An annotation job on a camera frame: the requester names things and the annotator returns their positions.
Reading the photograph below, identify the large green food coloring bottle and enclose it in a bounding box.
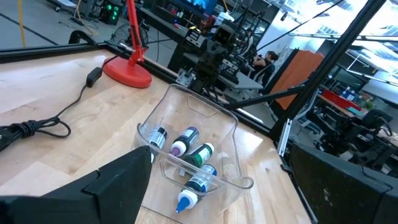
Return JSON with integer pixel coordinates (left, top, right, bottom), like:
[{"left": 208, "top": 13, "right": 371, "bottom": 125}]
[{"left": 183, "top": 142, "right": 216, "bottom": 169}]

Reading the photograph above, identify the clear plastic bin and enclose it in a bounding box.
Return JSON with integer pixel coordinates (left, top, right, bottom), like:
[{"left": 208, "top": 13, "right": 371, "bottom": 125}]
[{"left": 133, "top": 83, "right": 254, "bottom": 219}]

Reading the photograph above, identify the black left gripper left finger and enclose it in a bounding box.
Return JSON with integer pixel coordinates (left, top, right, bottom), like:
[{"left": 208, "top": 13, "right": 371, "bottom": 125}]
[{"left": 0, "top": 145, "right": 154, "bottom": 224}]

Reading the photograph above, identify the orange-brown partition panel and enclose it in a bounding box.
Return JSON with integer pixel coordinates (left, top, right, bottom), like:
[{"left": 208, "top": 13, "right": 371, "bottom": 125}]
[{"left": 269, "top": 49, "right": 325, "bottom": 111}]

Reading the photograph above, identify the person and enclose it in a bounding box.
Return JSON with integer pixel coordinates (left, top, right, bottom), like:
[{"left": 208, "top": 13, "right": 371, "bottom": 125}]
[{"left": 252, "top": 50, "right": 280, "bottom": 89}]

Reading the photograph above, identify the black lamp power cord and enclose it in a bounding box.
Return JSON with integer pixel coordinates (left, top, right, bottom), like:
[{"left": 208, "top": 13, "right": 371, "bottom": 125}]
[{"left": 0, "top": 51, "right": 126, "bottom": 153}]

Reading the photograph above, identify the yellow hanging cable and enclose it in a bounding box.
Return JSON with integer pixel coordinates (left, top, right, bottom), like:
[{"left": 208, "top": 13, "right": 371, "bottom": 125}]
[{"left": 16, "top": 0, "right": 27, "bottom": 48}]

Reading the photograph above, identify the silver aluminium bracket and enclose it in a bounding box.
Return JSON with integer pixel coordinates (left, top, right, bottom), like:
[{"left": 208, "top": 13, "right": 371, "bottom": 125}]
[{"left": 277, "top": 118, "right": 294, "bottom": 157}]

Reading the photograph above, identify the red desk lamp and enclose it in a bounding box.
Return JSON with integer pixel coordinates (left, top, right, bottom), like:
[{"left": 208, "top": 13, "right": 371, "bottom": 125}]
[{"left": 102, "top": 0, "right": 153, "bottom": 89}]

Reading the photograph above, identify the large purple food coloring bottle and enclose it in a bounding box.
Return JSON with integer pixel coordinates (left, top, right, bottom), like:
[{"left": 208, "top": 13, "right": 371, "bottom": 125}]
[{"left": 169, "top": 126, "right": 201, "bottom": 157}]

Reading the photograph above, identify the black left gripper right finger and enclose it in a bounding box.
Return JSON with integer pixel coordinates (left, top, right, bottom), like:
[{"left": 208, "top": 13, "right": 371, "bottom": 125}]
[{"left": 290, "top": 142, "right": 398, "bottom": 224}]

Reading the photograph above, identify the large blue food coloring bottle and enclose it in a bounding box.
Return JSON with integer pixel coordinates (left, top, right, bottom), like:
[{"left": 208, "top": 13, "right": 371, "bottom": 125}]
[{"left": 175, "top": 164, "right": 218, "bottom": 215}]

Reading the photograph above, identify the large black food coloring bottle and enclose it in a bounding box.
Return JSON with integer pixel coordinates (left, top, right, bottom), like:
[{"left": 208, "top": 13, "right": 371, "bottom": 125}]
[{"left": 146, "top": 125, "right": 169, "bottom": 151}]

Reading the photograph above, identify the black computer case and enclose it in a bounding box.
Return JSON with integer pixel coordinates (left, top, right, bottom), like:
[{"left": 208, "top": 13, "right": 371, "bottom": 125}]
[{"left": 99, "top": 0, "right": 124, "bottom": 26}]

